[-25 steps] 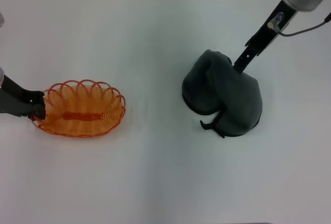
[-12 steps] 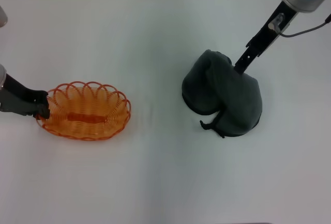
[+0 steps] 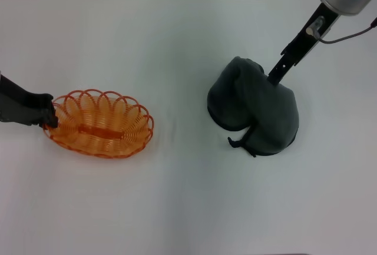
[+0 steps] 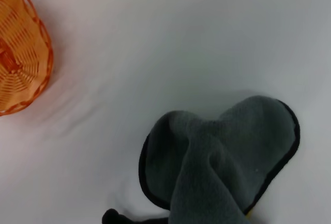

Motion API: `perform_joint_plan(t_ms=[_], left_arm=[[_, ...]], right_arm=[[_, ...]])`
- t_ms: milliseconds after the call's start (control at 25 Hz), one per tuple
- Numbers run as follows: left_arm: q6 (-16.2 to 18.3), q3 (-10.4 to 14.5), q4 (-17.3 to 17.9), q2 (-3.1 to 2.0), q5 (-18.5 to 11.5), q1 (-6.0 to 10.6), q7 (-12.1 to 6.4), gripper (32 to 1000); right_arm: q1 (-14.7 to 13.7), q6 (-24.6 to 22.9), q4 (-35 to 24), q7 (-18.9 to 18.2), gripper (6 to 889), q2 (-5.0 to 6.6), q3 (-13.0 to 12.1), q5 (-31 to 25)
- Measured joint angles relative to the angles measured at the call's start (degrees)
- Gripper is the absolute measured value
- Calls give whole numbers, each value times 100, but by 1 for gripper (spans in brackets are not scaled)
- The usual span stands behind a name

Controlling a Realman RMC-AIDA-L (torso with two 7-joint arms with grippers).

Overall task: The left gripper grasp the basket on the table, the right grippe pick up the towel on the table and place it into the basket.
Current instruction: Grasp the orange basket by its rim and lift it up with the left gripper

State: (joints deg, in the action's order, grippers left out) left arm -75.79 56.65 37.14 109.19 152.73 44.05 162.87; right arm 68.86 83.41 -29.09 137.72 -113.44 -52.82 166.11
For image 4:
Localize orange woven plastic basket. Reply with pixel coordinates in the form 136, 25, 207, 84
0, 0, 54, 117

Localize dark grey towel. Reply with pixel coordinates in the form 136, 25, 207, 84
102, 95, 301, 224

